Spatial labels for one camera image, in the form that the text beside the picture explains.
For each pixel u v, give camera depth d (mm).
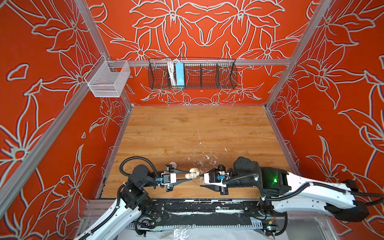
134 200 526
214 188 503
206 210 731
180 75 896
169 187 552
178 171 579
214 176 441
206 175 468
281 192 437
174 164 882
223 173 463
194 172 588
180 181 583
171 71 891
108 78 939
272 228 683
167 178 493
